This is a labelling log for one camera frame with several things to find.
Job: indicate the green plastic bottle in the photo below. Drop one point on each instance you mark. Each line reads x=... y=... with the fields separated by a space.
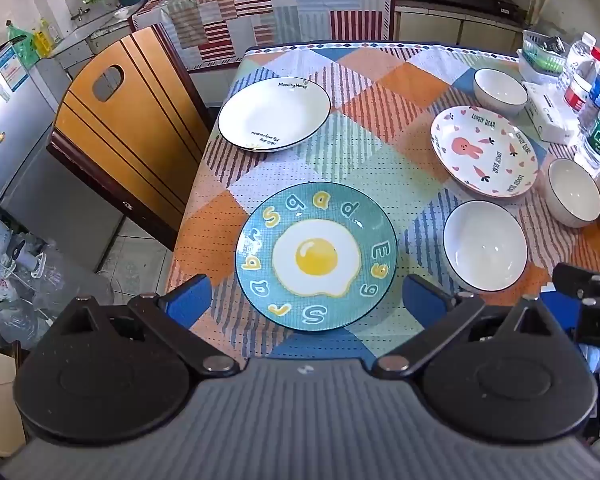
x=21 y=42

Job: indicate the white tissue pack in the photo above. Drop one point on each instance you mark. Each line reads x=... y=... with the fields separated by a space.
x=550 y=115

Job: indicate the green fried egg plate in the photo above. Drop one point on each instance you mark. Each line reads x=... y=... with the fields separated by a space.
x=315 y=260

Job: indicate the clear plastic bag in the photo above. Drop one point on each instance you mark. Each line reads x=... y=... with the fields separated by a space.
x=35 y=295

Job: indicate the clear water bottle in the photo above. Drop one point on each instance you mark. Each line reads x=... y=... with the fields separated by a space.
x=577 y=57

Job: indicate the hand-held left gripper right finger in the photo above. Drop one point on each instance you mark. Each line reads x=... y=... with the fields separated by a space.
x=425 y=302

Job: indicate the red label water bottle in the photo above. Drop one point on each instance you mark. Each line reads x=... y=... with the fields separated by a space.
x=576 y=94

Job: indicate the white plate with black rim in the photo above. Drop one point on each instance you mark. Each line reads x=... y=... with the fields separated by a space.
x=275 y=112

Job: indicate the striped patchwork cloth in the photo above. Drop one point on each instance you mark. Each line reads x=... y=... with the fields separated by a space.
x=290 y=15

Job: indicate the kitchen sink counter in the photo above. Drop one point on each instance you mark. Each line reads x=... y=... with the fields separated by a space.
x=87 y=32

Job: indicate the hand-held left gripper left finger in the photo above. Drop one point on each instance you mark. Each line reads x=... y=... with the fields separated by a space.
x=190 y=300

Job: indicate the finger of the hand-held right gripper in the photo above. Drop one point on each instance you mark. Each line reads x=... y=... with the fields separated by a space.
x=562 y=312
x=590 y=282

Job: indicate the small white bowl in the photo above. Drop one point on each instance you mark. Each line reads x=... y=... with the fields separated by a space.
x=500 y=90
x=575 y=190

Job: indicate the pink rabbit print plate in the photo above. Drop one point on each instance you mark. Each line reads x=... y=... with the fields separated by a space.
x=482 y=152

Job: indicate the grey refrigerator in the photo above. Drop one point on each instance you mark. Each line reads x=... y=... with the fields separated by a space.
x=35 y=160

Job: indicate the kitchen cabinet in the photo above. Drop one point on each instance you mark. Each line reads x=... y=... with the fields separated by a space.
x=445 y=30

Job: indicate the yellow plastic bottle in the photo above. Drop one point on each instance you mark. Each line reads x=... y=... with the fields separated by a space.
x=42 y=40

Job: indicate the wooden chair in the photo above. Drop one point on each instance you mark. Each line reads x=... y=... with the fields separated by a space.
x=130 y=150

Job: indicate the colourful checkered tablecloth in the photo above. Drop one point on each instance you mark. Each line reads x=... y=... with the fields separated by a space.
x=380 y=85

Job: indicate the white plastic basket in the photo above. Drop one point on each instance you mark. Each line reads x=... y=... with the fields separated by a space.
x=542 y=55

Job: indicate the large white bowl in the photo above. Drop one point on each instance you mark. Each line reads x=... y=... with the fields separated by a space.
x=482 y=247

